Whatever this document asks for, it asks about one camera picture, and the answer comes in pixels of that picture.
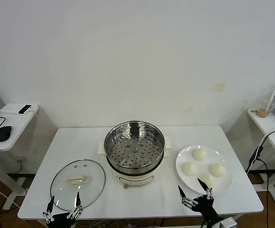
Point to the clear plastic drink cup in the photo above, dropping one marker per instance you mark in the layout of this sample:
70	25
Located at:
265	107

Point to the perforated steel steamer basket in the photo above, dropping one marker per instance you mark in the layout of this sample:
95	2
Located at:
132	152

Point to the white round plate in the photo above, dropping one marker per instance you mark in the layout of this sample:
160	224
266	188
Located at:
225	159

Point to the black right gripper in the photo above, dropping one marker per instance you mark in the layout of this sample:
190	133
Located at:
205	205

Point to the flat white box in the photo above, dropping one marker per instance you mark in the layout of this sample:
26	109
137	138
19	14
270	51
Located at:
9	108

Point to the small black flat device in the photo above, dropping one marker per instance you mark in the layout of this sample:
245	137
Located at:
24	109

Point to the cream electric cooker pot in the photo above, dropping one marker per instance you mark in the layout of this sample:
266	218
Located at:
135	178

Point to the white side desk with mouse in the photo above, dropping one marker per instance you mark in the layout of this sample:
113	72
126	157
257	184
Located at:
16	128

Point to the white drinking straw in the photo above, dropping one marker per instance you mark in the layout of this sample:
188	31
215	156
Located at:
273	95

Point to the black computer mouse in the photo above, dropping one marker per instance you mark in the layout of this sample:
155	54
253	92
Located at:
2	133

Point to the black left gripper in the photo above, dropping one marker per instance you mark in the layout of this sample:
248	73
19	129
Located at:
61	221

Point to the white steamed baozi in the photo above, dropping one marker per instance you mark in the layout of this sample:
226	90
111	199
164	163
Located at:
217	170
199	154
189	168
209	180

